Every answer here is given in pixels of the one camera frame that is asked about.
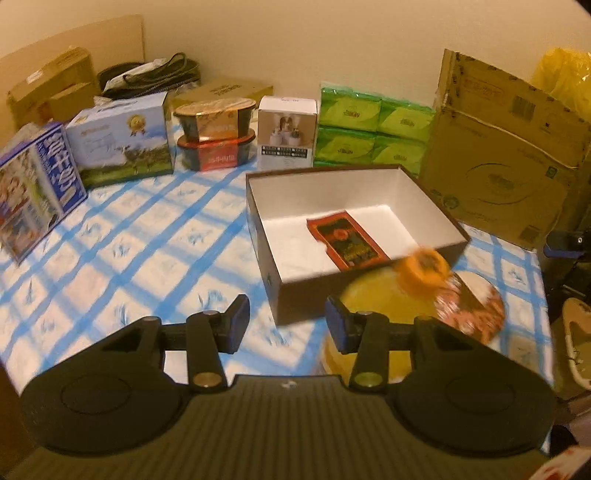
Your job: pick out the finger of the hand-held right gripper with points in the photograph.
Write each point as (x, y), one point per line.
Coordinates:
(565, 244)

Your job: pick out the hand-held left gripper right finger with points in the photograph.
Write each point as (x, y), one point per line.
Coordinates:
(334, 324)

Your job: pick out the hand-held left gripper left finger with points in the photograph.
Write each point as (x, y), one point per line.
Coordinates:
(241, 318)

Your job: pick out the orange juice bottle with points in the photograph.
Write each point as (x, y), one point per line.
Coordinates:
(388, 295)

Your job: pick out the brown cardboard box white inside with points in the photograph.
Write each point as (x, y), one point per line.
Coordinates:
(295, 240)

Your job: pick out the red black snack packet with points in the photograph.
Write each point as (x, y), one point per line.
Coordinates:
(344, 237)

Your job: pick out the beige plastic basket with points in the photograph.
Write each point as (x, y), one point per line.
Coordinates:
(575, 341)

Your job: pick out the dark instant rice bowl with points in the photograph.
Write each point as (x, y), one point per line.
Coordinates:
(475, 309)

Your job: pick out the large printed cardboard box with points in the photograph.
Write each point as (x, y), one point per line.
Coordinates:
(498, 152)

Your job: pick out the blue checked white sheet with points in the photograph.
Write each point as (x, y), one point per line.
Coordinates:
(138, 230)

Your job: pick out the red label instant bowl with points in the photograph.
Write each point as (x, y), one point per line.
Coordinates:
(217, 154)

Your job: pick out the yellow plastic bag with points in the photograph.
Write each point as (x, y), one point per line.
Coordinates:
(563, 74)

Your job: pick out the small white photo box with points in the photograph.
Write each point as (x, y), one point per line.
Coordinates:
(286, 134)

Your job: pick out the stack of green tissue packs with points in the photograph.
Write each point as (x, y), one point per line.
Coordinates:
(369, 129)

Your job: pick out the gold label instant bowl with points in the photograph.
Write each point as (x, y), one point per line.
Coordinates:
(212, 120)

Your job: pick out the blue white milk carton box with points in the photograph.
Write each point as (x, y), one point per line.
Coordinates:
(120, 138)

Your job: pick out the red white packet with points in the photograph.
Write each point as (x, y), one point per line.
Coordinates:
(568, 464)

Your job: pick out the flat printed cardboard box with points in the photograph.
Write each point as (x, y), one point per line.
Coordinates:
(221, 90)

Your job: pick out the blue printed picture box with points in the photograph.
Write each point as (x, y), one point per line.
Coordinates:
(37, 194)

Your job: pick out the small brown cardboard box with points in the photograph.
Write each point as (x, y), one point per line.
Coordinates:
(74, 104)

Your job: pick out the plain brown cardboard box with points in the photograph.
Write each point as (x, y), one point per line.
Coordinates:
(41, 83)

